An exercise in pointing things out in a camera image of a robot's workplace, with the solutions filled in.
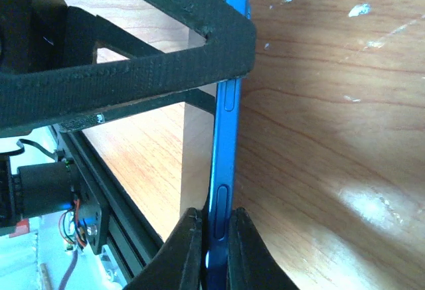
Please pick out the blue-edged phone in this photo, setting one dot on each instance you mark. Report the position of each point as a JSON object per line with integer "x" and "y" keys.
{"x": 210, "y": 129}

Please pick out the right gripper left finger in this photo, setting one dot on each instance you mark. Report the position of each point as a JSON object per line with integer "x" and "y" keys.
{"x": 178, "y": 263}

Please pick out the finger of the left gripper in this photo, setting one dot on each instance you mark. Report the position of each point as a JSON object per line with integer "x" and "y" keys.
{"x": 139, "y": 107}
{"x": 125, "y": 70}

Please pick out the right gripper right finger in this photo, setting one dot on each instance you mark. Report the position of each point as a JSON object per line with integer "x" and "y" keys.
{"x": 250, "y": 264}

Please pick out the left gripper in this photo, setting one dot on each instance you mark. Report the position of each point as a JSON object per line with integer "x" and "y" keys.
{"x": 40, "y": 35}

